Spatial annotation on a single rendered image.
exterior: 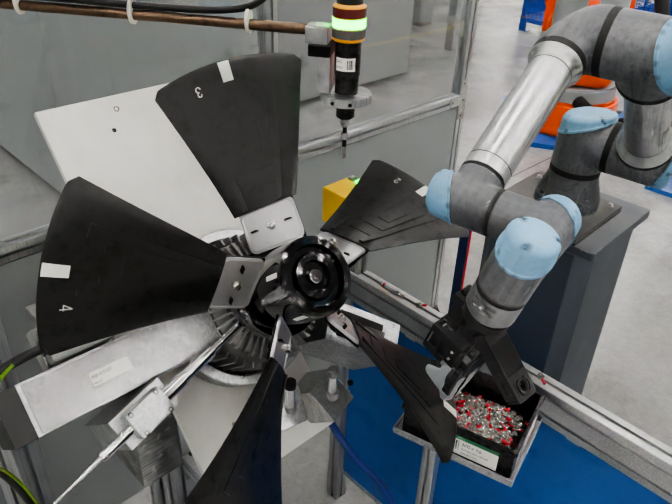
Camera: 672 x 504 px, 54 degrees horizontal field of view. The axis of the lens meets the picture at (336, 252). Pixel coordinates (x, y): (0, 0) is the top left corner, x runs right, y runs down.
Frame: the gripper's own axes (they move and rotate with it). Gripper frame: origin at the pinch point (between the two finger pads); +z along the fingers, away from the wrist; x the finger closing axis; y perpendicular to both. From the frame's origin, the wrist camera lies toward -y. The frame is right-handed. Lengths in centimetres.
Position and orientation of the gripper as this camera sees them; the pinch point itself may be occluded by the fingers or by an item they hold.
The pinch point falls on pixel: (449, 397)
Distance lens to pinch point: 111.2
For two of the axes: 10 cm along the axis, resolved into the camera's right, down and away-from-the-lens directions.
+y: -6.5, -6.3, 4.2
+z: -2.4, 6.9, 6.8
